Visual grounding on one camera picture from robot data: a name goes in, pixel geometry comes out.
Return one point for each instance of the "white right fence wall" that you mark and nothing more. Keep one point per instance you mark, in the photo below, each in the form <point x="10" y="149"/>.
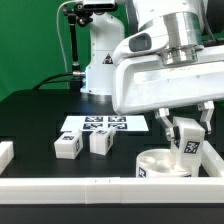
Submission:
<point x="212" y="162"/>

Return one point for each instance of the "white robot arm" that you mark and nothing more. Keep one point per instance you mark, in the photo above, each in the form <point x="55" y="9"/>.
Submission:
<point x="165" y="64"/>

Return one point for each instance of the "white tag sheet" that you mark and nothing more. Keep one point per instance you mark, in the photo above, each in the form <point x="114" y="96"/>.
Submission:
<point x="120" y="123"/>

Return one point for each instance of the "white overhead camera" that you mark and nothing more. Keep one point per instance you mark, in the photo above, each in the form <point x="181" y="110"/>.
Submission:
<point x="99" y="4"/>

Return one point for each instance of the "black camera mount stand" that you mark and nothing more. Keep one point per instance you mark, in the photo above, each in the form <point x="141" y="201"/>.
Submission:
<point x="76" y="16"/>

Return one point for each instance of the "white fence wall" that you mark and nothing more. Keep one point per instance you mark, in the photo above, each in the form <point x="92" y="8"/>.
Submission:
<point x="111" y="190"/>
<point x="212" y="162"/>
<point x="6" y="154"/>

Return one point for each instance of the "white front fence wall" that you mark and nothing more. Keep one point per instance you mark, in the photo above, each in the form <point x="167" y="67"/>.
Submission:
<point x="111" y="190"/>

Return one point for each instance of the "white left fence wall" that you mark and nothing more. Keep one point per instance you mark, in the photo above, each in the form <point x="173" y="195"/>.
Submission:
<point x="6" y="154"/>

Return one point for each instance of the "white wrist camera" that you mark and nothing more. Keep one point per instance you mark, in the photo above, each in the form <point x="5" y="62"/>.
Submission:
<point x="147" y="41"/>

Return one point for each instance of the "white round stool seat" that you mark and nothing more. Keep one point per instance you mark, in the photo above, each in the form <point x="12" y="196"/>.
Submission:
<point x="160" y="163"/>

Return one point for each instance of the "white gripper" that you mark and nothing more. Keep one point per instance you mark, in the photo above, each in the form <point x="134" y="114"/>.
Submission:
<point x="144" y="84"/>

